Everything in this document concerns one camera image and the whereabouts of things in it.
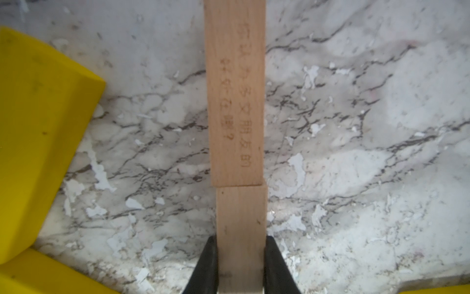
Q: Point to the wooden block bottom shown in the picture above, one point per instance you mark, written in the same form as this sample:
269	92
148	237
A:
241	214

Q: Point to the wooden block top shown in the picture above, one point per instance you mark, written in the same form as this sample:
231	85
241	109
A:
235	39

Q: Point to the yellow block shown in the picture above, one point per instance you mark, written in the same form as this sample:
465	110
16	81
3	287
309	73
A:
34	273
47	102
456	289

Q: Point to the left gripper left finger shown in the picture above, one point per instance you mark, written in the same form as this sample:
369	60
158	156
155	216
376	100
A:
205	276

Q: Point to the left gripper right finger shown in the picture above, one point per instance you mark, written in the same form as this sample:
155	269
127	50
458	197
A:
277	277

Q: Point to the wooden block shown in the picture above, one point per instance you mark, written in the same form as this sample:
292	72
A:
241	214
235	39

